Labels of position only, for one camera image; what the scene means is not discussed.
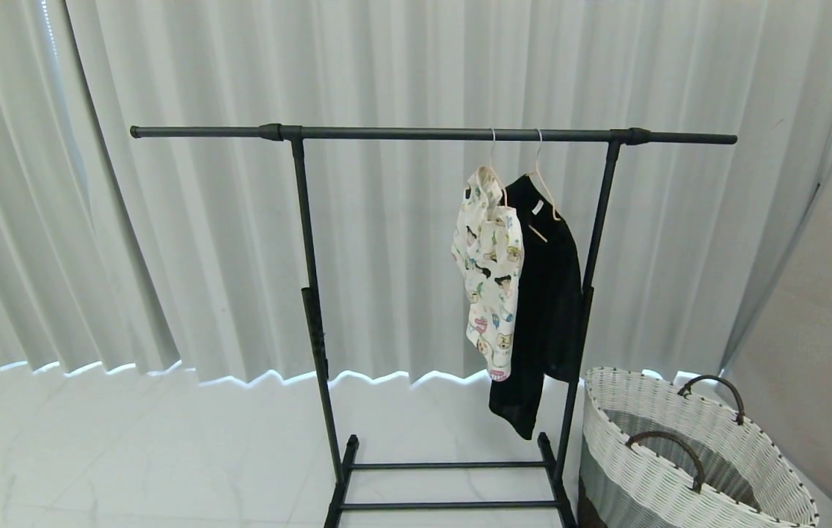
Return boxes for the black garment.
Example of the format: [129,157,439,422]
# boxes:
[488,175,584,441]

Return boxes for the black clothes rack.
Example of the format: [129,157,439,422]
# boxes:
[130,123,738,528]

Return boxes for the cream printed garment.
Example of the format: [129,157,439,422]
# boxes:
[450,166,525,382]

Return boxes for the pink clothes hanger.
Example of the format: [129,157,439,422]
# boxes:
[525,129,562,243]
[486,128,511,210]

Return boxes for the white laundry basket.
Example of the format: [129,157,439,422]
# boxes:
[577,367,820,528]

